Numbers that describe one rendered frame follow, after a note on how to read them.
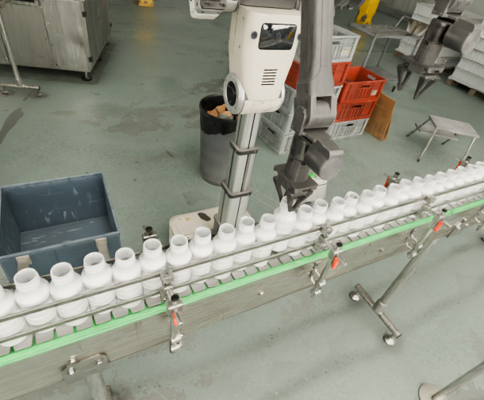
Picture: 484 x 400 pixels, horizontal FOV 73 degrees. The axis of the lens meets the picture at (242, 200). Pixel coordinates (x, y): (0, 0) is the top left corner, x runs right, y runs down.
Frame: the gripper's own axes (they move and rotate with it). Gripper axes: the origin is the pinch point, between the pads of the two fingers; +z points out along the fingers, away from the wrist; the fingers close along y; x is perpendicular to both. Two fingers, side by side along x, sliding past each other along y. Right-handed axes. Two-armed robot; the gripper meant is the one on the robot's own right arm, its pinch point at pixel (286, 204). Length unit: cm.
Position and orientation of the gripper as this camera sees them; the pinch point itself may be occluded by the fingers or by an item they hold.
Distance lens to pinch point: 84.1
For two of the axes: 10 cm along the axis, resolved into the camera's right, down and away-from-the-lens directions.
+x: 8.8, -1.8, 4.3
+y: 4.5, 6.1, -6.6
